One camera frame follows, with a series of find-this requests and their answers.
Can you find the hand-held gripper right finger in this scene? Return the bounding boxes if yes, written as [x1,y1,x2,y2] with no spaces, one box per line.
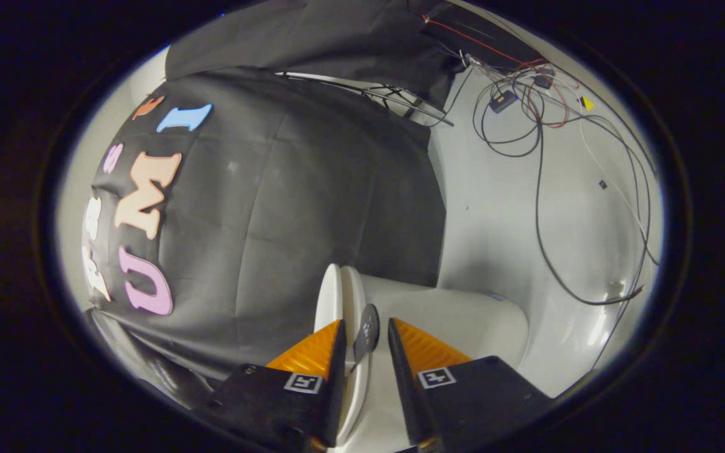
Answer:
[387,318,553,453]

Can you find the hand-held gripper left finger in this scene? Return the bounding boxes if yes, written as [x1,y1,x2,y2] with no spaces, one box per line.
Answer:
[207,319,347,453]

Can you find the dark lid lifting handle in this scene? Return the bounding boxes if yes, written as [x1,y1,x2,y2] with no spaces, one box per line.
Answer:
[351,303,381,373]

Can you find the white toilet seat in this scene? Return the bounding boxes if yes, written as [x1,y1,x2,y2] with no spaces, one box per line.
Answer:
[340,265,373,446]

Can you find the black backdrop cloth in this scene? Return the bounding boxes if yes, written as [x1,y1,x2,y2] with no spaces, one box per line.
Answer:
[84,307,225,411]
[164,0,546,109]
[82,68,448,381]

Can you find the black light stand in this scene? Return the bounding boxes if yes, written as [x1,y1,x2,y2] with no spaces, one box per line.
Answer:
[274,70,456,128]

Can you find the black cable bundle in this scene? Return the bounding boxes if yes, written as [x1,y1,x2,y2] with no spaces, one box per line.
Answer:
[471,60,662,372]

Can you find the white cable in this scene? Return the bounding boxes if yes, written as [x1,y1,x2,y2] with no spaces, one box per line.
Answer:
[578,107,653,243]

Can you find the red cable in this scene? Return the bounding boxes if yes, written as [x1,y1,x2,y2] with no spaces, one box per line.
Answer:
[421,15,572,130]

